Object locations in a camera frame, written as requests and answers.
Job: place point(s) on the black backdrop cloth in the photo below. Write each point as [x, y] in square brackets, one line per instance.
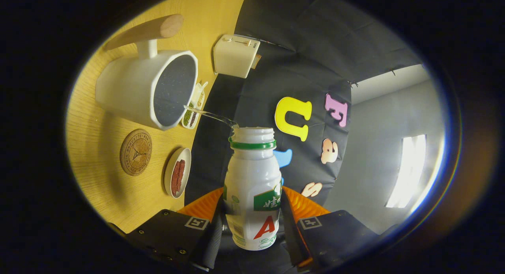
[276, 49]

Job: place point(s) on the round cork coaster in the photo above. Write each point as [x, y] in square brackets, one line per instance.
[136, 152]

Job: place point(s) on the ceiling light panel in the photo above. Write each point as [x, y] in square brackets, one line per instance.
[408, 167]

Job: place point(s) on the cream toaster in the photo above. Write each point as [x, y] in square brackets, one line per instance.
[234, 57]

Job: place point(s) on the white juice bottle green label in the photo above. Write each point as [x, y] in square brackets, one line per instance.
[252, 175]

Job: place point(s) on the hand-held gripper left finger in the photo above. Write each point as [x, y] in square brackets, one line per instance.
[211, 242]

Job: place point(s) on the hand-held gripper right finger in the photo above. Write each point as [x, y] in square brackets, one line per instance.
[290, 238]

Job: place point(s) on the red sausages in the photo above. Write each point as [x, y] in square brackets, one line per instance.
[178, 177]

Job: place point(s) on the white round plate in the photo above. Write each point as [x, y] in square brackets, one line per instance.
[169, 175]

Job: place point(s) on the wooden table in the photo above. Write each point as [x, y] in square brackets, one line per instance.
[102, 187]

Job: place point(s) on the clear juice stream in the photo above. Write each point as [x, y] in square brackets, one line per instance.
[213, 116]

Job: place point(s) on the toast slice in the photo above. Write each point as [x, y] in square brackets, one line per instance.
[257, 61]

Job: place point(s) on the white divided bean dish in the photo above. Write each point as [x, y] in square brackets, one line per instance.
[190, 118]

